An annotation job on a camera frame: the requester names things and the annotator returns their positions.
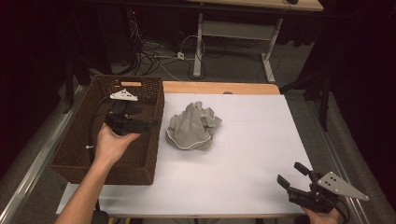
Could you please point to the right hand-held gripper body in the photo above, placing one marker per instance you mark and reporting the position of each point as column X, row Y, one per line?
column 323, row 193

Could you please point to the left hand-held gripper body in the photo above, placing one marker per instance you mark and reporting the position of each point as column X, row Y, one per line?
column 120, row 123

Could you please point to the grey cloth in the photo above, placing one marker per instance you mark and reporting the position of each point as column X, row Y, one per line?
column 190, row 127

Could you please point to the brown woven basket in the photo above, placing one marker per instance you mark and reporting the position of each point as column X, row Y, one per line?
column 77, row 137

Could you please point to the person's right hand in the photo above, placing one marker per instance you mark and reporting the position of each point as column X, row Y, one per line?
column 320, row 217

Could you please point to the person's left hand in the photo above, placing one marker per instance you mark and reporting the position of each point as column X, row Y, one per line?
column 109, row 146

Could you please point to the black metal stand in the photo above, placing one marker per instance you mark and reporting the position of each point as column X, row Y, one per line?
column 69, row 87

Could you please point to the white power adapter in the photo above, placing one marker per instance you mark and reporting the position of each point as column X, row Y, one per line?
column 181, row 56

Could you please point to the black computer tower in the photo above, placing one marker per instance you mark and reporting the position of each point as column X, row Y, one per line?
column 116, row 40

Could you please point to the dark curtain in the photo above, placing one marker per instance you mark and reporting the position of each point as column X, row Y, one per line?
column 364, row 77
column 28, row 77

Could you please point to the aluminium frame rail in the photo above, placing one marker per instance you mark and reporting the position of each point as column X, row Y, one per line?
column 339, row 165
column 37, row 165

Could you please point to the desk with white frame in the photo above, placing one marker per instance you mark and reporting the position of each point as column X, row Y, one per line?
column 236, row 31

